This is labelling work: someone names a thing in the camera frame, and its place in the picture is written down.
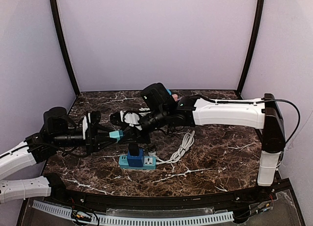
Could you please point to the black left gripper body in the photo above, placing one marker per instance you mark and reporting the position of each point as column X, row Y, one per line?
column 90, row 140

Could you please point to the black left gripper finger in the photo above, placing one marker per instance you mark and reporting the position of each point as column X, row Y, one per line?
column 103, row 143
column 103, row 131

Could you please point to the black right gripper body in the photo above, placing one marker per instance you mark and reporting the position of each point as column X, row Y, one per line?
column 133, row 129

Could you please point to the black plug adapter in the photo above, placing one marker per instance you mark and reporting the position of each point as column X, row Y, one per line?
column 133, row 149

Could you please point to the teal small charger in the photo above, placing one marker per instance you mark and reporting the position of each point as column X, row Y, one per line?
column 118, row 135

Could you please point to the dark blue cube socket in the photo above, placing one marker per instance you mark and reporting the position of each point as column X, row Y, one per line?
column 134, row 161

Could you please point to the teal power strip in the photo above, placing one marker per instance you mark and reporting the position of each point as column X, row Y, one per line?
column 149, row 163

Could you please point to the pink charger plug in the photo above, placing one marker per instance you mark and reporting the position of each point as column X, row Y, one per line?
column 175, row 97

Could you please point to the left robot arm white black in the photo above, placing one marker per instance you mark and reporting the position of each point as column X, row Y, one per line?
column 58, row 134

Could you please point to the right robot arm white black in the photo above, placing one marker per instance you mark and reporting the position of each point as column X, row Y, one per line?
column 197, row 110

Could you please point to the black front aluminium rail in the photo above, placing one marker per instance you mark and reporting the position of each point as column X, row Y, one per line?
column 233, row 200

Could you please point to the white slotted cable duct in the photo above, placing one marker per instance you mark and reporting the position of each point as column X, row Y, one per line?
column 124, row 217

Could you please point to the left black frame post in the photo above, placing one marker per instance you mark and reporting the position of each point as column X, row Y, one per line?
column 63, row 46

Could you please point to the black frame post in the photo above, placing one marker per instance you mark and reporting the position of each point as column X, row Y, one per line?
column 251, row 46
column 63, row 46

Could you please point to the right black frame post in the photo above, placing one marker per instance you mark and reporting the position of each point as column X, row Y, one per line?
column 251, row 46

